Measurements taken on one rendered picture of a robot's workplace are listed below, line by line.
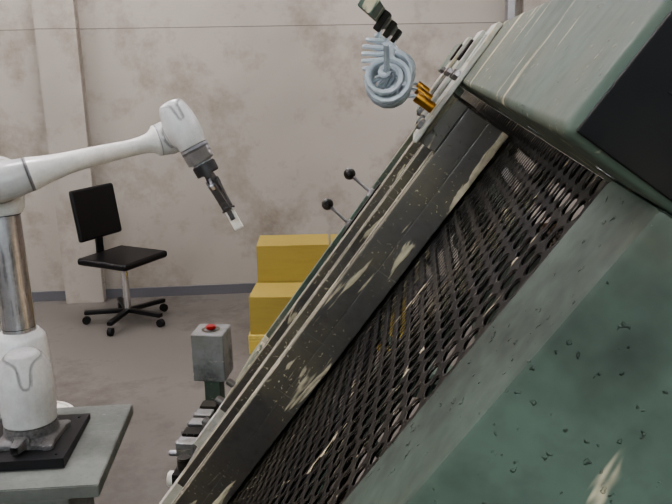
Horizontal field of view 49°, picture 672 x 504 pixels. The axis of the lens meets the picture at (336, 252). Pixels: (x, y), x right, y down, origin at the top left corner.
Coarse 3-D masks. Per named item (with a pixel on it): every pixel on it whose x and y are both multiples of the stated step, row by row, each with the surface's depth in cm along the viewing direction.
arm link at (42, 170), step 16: (160, 128) 235; (112, 144) 227; (128, 144) 231; (144, 144) 235; (160, 144) 235; (32, 160) 209; (48, 160) 211; (64, 160) 213; (80, 160) 215; (96, 160) 220; (112, 160) 226; (32, 176) 208; (48, 176) 211
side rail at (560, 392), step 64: (576, 256) 34; (640, 256) 30; (512, 320) 36; (576, 320) 31; (640, 320) 30; (448, 384) 39; (512, 384) 32; (576, 384) 31; (640, 384) 31; (448, 448) 33; (512, 448) 32; (576, 448) 32; (640, 448) 32
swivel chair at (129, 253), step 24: (72, 192) 521; (96, 192) 541; (96, 216) 540; (96, 240) 545; (96, 264) 522; (120, 264) 513; (144, 264) 529; (96, 312) 545; (120, 312) 540; (144, 312) 541
